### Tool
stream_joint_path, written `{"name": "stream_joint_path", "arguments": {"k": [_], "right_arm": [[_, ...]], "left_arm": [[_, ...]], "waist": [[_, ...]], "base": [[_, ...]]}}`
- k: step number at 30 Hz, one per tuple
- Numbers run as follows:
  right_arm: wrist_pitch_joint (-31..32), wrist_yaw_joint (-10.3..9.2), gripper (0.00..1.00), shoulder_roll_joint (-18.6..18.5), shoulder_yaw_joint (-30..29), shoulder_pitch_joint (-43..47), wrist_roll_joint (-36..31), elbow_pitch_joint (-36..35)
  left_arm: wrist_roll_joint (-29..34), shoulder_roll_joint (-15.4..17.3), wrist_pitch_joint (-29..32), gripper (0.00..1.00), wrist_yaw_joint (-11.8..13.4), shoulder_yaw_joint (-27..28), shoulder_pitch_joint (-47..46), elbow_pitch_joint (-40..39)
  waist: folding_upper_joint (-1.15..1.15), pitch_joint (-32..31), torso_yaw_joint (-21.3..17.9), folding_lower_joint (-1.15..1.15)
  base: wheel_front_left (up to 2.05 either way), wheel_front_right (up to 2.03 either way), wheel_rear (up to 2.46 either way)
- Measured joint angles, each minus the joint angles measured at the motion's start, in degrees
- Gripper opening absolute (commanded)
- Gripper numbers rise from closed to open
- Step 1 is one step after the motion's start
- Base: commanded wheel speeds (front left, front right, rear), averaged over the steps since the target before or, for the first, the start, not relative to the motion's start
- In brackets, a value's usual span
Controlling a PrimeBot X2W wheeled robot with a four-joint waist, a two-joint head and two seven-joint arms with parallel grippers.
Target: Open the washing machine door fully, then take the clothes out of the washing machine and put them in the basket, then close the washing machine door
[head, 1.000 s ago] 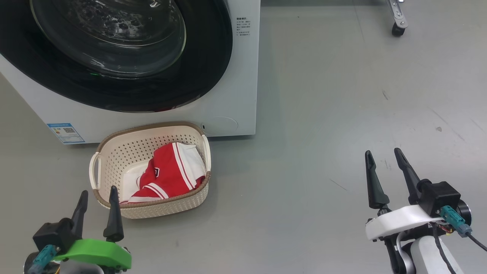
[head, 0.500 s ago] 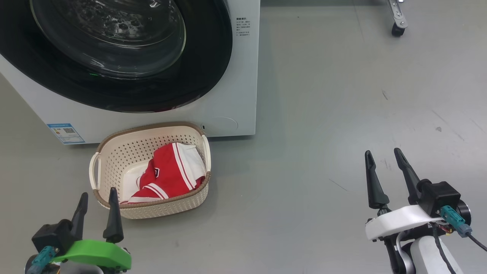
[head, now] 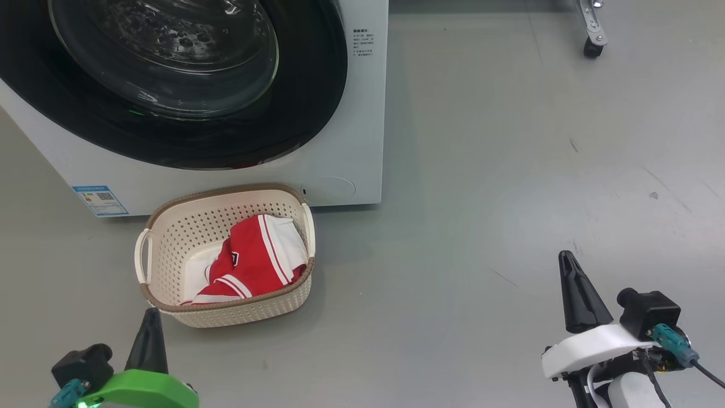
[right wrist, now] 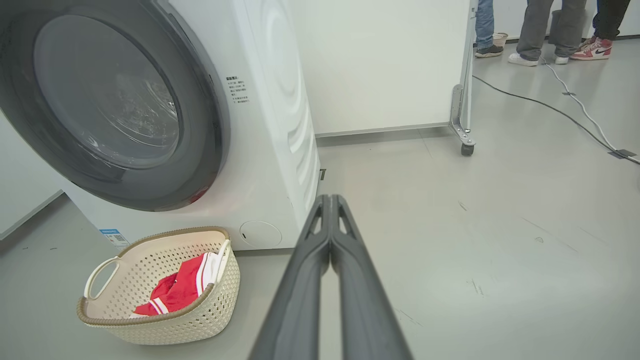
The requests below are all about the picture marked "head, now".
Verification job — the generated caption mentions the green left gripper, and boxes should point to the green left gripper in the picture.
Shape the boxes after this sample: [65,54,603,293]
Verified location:
[79,308,200,408]

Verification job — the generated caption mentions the printed warning text label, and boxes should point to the printed warning text label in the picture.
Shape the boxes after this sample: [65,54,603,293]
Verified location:
[352,28,376,64]

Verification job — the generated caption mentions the round glass washing machine door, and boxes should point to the round glass washing machine door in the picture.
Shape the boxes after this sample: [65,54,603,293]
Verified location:
[0,0,349,171]

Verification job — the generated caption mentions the white washing machine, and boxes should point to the white washing machine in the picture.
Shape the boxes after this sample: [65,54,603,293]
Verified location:
[0,0,390,218]

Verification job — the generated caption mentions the cream perforated laundry basket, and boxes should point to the cream perforated laundry basket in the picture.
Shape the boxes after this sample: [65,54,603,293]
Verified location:
[134,182,316,329]

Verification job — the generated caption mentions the teal cable connector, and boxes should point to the teal cable connector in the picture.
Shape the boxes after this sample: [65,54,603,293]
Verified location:
[50,379,91,408]
[650,323,700,369]

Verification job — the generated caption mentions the metal caster leg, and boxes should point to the metal caster leg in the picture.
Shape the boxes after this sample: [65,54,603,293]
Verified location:
[573,0,609,59]

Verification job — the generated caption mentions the black right camera cable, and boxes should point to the black right camera cable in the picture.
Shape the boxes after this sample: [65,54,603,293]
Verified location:
[694,360,725,390]

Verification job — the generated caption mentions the red garment white stripes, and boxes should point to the red garment white stripes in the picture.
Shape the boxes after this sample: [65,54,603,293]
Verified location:
[180,214,308,307]

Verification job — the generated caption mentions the blue energy label sticker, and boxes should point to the blue energy label sticker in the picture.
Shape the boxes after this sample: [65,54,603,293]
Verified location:
[72,185,130,218]

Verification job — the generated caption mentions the teal left cable connector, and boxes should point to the teal left cable connector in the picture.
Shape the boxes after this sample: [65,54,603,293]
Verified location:
[50,379,91,408]

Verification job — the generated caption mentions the teal right cable connector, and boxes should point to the teal right cable connector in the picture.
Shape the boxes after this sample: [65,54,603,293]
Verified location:
[650,323,700,369]

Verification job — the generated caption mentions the twisted black right arm cable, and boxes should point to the twisted black right arm cable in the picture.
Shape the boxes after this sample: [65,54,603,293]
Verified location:
[637,348,675,408]

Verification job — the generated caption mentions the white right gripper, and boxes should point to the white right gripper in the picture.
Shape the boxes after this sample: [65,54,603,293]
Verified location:
[541,250,662,380]

